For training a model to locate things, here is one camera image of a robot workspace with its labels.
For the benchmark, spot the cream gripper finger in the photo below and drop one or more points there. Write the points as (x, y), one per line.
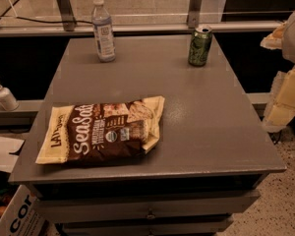
(280, 109)
(275, 39)

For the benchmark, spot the brown sea salt chip bag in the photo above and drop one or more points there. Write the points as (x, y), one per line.
(94, 133)

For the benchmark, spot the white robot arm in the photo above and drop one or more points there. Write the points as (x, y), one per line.
(288, 47)

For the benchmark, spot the green soda can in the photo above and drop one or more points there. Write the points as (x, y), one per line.
(200, 45)

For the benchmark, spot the grey drawer cabinet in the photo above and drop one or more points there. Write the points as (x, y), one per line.
(211, 139)

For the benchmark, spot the lower drawer front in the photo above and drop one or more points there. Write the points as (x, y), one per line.
(165, 226)

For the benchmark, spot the drawer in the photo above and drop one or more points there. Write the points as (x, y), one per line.
(143, 207)
(165, 226)

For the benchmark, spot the clear plastic water bottle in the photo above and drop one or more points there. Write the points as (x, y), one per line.
(103, 32)

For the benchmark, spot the upper drawer front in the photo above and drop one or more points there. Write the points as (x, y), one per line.
(143, 207)

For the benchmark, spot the white pump dispenser bottle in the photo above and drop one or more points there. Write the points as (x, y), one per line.
(7, 100)

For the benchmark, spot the white cardboard box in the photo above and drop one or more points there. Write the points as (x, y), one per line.
(20, 218)

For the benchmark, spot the flat white cardboard sheet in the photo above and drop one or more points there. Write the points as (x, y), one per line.
(8, 153)

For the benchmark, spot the right metal railing post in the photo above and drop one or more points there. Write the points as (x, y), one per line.
(193, 17)

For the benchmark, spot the metal railing post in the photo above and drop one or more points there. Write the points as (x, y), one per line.
(193, 17)
(67, 16)

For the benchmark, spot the left metal railing post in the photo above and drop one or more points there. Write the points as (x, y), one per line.
(67, 16)

